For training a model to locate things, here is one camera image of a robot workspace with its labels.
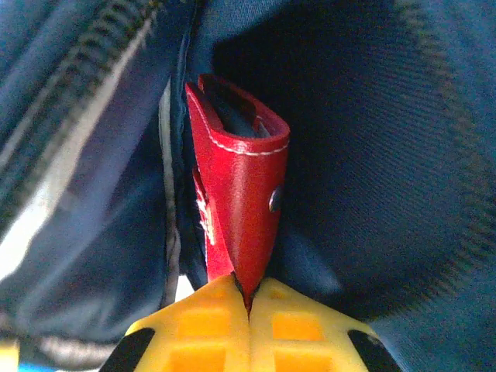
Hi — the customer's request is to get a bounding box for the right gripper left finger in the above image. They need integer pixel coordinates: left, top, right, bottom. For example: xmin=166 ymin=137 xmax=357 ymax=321
xmin=98 ymin=274 xmax=251 ymax=372

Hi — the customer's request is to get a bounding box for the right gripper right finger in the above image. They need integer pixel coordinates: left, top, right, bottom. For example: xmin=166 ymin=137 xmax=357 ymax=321
xmin=250 ymin=277 xmax=404 ymax=372

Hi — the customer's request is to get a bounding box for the navy blue backpack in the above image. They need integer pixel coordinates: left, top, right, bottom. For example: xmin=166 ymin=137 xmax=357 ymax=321
xmin=0 ymin=0 xmax=496 ymax=372

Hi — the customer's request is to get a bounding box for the red leather wallet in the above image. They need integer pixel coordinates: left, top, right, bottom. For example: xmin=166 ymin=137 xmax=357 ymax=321
xmin=184 ymin=73 xmax=291 ymax=311

